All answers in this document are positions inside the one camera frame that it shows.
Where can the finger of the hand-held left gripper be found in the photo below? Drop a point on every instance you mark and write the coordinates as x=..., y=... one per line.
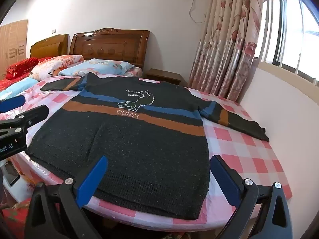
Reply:
x=12, y=103
x=30, y=115

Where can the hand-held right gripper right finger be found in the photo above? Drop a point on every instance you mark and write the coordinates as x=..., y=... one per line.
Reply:
x=224, y=179

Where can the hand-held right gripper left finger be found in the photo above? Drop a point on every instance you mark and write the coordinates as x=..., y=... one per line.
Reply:
x=92, y=181

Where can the dark striped knit sweater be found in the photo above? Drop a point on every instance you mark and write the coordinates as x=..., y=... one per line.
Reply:
x=139, y=149

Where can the light blue blanket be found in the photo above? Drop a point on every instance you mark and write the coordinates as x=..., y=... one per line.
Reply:
x=17, y=87

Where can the pink checkered bed sheet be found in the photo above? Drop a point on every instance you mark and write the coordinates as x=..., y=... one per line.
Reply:
x=239, y=154

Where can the white plastic box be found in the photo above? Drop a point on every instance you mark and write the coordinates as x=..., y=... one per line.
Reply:
x=22, y=179

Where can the red blanket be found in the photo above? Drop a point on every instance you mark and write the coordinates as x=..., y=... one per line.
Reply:
x=21, y=69

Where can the pink floral pillow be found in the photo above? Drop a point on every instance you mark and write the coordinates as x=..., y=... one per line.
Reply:
x=54, y=66

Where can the light wooden wardrobe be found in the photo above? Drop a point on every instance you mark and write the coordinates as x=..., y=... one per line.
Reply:
x=12, y=44

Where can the small plain wooden headboard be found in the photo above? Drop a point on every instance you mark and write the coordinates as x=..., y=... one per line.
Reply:
x=48, y=47

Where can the red floral cloth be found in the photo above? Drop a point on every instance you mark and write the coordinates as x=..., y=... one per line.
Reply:
x=12, y=219

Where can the light blue floral pillow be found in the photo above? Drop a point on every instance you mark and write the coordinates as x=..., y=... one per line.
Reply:
x=99, y=66

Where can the large carved wooden headboard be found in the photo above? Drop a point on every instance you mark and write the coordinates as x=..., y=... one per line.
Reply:
x=109, y=46

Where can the wooden nightstand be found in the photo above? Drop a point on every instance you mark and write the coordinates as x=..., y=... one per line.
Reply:
x=163, y=76

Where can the pink floral curtain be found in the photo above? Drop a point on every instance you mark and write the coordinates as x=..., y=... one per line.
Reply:
x=224, y=42

